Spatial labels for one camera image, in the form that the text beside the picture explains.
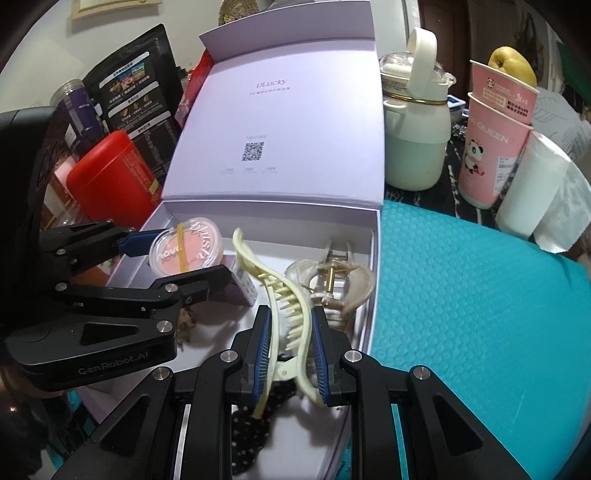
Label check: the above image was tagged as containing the grey leaf-pattern chair cover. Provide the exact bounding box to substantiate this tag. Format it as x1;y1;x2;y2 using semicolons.
531;85;591;163

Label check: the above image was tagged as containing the white paper roll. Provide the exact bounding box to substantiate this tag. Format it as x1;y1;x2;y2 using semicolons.
496;130;587;254

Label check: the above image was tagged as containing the person's left hand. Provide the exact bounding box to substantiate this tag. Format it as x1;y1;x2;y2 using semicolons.
0;354;71;403

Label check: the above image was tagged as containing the pink panda paper cup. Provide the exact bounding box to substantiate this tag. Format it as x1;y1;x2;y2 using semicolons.
458;92;534;210

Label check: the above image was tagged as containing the lilac gift box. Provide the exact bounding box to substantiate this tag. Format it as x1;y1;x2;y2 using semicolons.
76;0;387;480

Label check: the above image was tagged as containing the pink blush compact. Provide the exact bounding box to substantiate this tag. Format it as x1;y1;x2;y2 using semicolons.
148;218;225;273

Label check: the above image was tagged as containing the black beaded hair clip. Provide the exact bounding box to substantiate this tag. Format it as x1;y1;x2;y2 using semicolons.
228;353;298;477

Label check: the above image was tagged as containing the red canister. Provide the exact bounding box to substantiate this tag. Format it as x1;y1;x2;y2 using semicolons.
66;130;164;232

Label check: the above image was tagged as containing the black snack pouch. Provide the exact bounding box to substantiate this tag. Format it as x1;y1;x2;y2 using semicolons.
84;23;183;185

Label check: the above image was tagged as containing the brown door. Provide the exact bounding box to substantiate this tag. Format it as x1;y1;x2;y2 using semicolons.
418;0;481;61

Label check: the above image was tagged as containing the gold hair clip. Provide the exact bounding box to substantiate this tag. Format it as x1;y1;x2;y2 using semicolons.
175;307;197;348

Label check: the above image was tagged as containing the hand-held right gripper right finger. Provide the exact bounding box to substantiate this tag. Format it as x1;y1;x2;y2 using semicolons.
309;306;530;480

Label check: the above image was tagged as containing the cream hair claw clip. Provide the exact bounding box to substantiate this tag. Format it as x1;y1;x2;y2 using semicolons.
231;227;325;420

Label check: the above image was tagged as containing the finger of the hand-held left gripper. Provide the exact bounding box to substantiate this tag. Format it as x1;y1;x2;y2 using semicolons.
38;264;235;325
38;220;160;278

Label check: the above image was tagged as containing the cluster of clear spice jars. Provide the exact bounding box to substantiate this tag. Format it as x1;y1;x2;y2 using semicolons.
50;78;105;160

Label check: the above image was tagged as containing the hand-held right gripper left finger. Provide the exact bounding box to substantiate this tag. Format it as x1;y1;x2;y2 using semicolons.
51;305;274;480

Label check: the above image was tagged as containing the yellow pear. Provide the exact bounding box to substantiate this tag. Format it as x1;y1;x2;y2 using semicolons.
488;46;539;88

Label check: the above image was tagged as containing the small lilac carton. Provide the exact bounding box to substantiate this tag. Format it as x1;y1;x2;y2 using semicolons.
222;255;260;308

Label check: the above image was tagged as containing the woven straw fan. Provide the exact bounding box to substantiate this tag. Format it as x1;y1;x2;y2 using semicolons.
218;0;264;26

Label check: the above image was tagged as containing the translucent hair claw clip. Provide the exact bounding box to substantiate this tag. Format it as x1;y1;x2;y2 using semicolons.
284;237;378;332

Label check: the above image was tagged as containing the small blue box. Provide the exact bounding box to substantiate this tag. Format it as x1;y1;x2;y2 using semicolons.
445;96;471;125

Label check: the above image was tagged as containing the white and green water bottle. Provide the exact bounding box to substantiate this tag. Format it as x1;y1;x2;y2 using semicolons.
379;27;458;192

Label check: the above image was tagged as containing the beige wall control panel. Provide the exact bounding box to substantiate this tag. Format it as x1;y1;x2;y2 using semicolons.
71;0;139;19

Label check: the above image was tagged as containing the red package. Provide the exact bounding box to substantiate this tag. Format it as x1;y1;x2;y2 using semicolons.
174;50;215;130

